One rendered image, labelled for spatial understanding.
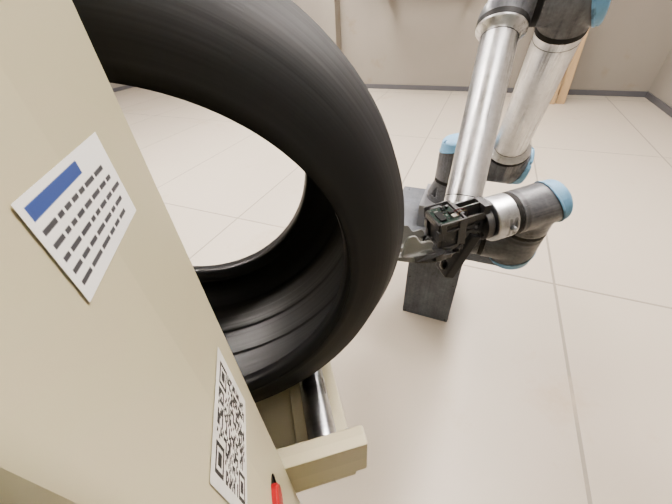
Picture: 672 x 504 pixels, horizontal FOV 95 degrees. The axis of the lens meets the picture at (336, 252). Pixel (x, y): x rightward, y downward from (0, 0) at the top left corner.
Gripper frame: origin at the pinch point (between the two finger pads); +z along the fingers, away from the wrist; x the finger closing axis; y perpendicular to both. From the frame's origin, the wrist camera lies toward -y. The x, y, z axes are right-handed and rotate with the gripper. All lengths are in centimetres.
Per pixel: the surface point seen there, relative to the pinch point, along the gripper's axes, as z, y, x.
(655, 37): -554, -93, -374
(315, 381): 20.8, -7.3, 16.2
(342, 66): 8.2, 37.5, 14.6
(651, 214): -249, -134, -99
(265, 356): 28.8, -6.6, 8.8
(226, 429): 23.0, 24.4, 35.1
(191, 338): 22, 31, 33
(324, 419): 20.7, -7.3, 22.7
